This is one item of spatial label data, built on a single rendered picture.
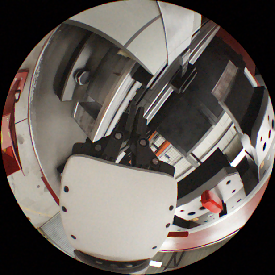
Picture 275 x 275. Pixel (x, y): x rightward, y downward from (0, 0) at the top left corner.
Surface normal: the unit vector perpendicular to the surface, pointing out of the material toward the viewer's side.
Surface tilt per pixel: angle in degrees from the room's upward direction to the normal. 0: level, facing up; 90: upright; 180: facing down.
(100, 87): 90
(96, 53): 0
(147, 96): 90
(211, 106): 90
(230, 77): 90
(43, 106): 0
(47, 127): 0
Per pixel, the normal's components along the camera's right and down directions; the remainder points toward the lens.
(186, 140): -0.37, 0.29
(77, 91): 0.76, 0.65
